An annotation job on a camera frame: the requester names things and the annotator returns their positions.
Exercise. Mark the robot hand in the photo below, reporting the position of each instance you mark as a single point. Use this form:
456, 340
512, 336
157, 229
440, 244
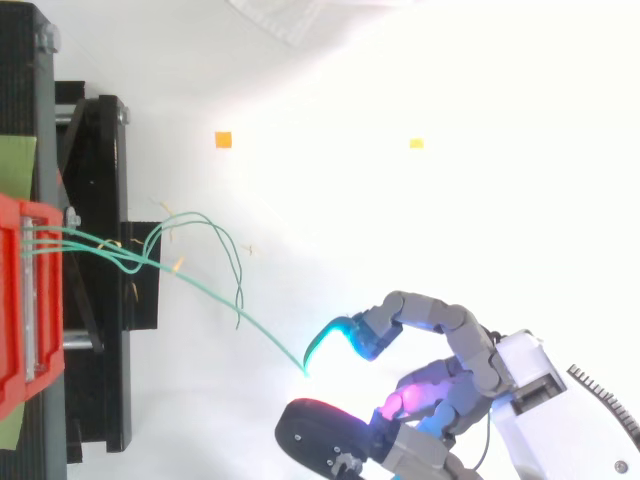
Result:
525, 370

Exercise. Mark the black stand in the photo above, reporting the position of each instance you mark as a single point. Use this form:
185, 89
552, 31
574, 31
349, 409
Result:
100, 175

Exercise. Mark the red bin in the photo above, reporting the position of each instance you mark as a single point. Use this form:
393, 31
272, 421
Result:
45, 300

